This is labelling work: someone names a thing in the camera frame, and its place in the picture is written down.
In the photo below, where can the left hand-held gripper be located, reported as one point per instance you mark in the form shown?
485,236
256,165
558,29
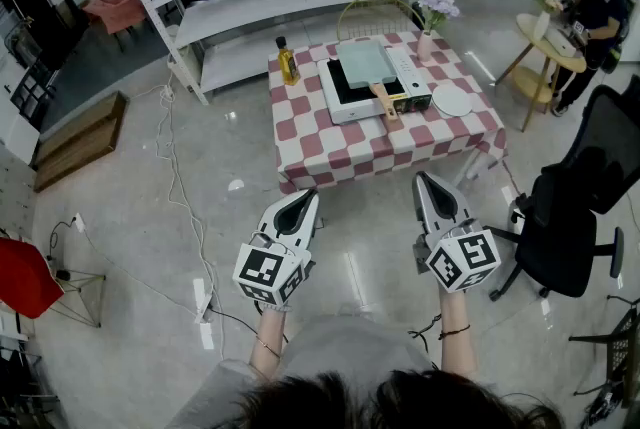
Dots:
260,267

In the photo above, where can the person's right forearm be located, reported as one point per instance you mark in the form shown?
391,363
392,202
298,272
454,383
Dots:
457,312

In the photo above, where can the white metal shelf rack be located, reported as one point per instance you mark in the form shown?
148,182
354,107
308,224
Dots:
260,12

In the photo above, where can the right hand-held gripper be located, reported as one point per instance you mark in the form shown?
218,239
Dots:
465,262

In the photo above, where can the white round plate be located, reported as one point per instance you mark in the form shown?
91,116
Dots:
452,99

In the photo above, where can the red chair gold legs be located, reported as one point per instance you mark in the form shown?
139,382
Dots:
25,277

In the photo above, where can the white vase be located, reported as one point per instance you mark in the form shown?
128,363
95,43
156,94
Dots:
541,26

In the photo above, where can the round wooden table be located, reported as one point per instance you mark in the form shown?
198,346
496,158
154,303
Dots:
537,79

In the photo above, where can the wooden step box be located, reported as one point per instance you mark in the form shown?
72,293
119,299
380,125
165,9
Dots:
82,142

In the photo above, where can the white flat box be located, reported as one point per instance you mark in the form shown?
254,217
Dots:
564,42

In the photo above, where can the pink vase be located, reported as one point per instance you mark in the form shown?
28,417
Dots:
425,48

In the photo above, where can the pale artificial flowers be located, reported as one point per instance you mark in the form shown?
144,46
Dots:
549,1

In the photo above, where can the pink white checkered tablecloth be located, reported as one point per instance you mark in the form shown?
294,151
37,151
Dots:
340,152

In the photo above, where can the black office chair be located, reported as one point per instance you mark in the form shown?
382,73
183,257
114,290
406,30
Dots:
560,242

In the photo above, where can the pink chair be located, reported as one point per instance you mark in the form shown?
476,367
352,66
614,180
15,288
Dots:
115,12

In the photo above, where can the black metal cart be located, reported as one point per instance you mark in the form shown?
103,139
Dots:
20,382

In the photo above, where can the white portable stove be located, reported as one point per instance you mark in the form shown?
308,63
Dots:
350,113

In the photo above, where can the white cabinet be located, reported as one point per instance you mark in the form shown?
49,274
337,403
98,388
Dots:
15,192

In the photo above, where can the black metal rack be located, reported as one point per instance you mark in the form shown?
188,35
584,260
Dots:
617,352

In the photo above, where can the person's grey shirt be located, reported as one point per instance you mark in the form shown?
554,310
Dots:
350,352

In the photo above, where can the white table leg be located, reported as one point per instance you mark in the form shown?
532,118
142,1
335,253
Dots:
472,167

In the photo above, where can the purple artificial flowers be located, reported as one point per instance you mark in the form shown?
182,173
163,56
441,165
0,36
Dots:
440,7

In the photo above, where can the person's left forearm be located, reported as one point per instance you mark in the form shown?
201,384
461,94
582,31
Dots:
270,332

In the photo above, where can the yellow oil bottle black cap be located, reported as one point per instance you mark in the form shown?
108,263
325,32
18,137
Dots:
289,64

